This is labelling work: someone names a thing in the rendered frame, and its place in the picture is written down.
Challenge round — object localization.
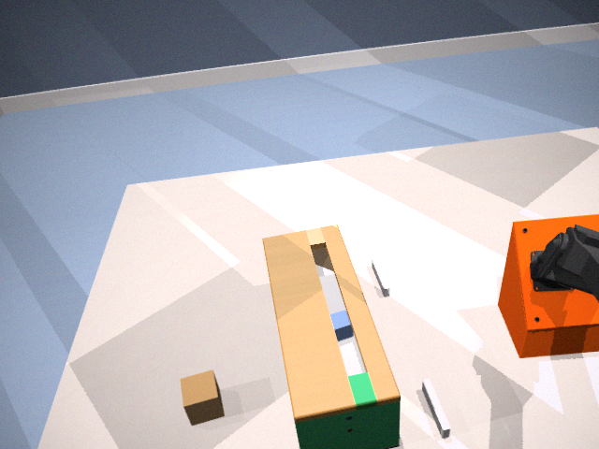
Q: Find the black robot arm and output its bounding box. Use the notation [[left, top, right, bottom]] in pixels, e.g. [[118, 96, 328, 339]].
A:
[[530, 224, 599, 302]]

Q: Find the small blue block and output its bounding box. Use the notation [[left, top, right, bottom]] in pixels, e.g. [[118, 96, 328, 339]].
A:
[[330, 311, 354, 342]]

